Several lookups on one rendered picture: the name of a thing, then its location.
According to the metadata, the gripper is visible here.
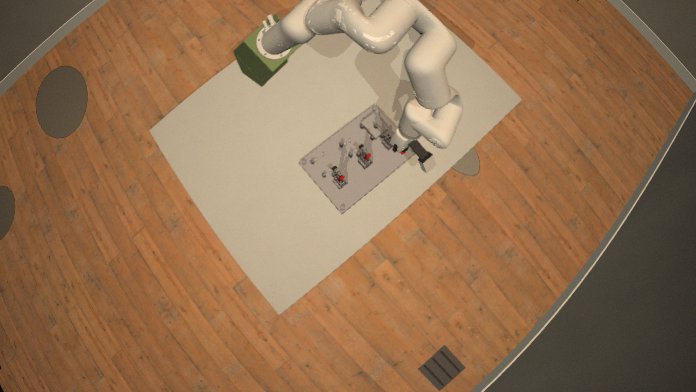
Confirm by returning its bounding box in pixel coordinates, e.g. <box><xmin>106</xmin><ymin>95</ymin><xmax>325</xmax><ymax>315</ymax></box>
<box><xmin>390</xmin><ymin>127</ymin><xmax>412</xmax><ymax>153</ymax></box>

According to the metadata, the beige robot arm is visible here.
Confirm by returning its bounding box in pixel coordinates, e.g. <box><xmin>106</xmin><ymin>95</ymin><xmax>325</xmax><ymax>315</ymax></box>
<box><xmin>256</xmin><ymin>0</ymin><xmax>463</xmax><ymax>173</ymax></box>

